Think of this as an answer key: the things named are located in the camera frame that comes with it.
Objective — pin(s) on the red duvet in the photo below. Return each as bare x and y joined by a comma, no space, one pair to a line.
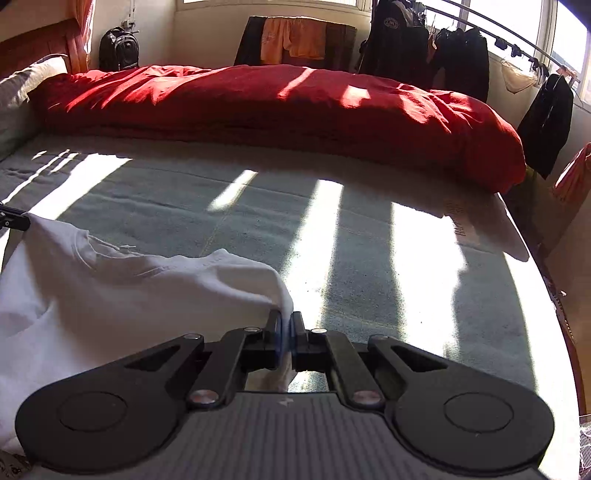
277,106

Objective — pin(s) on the wooden headboard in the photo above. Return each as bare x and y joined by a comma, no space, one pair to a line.
32,50

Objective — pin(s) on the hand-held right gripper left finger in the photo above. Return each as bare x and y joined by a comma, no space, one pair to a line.
277,339

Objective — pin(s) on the black backpack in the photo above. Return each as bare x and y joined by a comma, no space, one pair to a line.
119,48

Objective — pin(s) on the white hanging garment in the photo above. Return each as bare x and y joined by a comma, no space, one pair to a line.
519,78

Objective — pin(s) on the grey pillow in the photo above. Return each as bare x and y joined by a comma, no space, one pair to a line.
18,101

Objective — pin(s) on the green plaid blanket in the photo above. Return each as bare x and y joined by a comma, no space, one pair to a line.
258,221

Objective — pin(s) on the orange hanging shirt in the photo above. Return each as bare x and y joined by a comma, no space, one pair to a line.
291,39

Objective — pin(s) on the brown garment on rack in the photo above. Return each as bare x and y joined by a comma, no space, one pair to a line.
340,46

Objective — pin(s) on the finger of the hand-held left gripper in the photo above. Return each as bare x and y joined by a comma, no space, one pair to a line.
14,218

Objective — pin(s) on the black jacket with patch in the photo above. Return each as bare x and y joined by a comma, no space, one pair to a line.
397,46

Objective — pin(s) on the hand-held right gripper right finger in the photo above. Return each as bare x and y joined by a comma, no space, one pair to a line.
296,341

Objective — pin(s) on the white printed t-shirt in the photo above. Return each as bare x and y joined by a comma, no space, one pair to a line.
115,314

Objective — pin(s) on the small black hanging jacket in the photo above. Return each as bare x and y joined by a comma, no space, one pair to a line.
547,124

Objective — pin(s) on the black garment on rack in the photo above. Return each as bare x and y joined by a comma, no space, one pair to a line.
249,41

